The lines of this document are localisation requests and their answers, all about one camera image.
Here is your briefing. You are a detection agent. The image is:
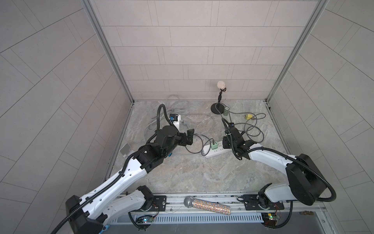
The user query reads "dark grey charging cable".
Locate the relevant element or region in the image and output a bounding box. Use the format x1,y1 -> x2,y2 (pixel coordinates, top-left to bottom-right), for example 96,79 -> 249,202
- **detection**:
184,102 -> 267,156

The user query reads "green charger plug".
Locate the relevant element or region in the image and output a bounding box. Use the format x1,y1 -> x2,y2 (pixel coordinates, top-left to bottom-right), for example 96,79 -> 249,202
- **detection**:
210,141 -> 219,150

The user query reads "white power strip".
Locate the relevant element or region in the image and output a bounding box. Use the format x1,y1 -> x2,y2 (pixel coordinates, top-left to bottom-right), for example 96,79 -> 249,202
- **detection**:
202,141 -> 231,158

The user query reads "yellow charger plug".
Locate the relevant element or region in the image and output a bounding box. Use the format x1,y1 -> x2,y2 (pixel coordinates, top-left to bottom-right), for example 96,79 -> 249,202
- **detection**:
244,114 -> 253,120

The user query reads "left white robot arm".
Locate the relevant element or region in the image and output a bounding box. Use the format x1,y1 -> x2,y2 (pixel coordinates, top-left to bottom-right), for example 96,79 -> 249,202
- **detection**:
52,104 -> 194,234

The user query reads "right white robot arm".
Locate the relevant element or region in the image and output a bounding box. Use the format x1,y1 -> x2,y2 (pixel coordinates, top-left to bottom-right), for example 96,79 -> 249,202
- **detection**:
221,118 -> 337,229

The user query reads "green camouflage tape roll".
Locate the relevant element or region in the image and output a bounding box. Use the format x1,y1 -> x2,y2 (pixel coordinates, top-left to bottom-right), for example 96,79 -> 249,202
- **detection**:
223,107 -> 230,116

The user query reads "beige microphone on stand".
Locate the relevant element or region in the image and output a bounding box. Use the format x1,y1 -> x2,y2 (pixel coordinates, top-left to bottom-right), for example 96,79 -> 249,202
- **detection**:
210,81 -> 227,115

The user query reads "grey plastic holder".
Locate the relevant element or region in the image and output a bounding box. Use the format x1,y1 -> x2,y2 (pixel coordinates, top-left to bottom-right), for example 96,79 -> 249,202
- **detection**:
119,143 -> 135,158

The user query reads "glitter handheld microphone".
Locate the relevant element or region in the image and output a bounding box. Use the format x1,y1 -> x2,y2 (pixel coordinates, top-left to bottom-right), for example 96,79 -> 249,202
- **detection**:
184,196 -> 231,215

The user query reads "left circuit board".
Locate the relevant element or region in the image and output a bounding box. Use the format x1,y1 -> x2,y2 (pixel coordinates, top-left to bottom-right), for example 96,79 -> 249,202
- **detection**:
136,215 -> 154,224

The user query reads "circuit board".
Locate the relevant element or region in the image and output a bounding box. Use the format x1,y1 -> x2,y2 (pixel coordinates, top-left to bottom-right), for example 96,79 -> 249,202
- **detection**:
261,213 -> 281,227
136,215 -> 154,224

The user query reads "right circuit board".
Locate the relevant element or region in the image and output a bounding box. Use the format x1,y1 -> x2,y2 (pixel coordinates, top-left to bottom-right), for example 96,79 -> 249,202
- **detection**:
261,213 -> 281,227

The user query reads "light grey power cord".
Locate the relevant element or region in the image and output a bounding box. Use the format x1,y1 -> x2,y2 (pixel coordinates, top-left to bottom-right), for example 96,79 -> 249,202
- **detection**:
144,94 -> 217,156

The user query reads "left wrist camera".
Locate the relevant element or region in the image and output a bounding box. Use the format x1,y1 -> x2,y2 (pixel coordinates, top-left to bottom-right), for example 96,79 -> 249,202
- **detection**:
169,113 -> 181,131

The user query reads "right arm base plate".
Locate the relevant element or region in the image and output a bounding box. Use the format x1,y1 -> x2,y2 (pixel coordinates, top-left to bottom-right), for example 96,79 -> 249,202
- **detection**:
237,194 -> 284,211

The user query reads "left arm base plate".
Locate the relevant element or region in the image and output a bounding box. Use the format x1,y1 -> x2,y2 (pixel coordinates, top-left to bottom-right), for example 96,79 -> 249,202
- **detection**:
133,196 -> 167,212

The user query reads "aluminium rail frame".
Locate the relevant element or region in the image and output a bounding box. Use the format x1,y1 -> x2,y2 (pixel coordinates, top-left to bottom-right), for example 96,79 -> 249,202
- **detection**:
106,193 -> 327,226

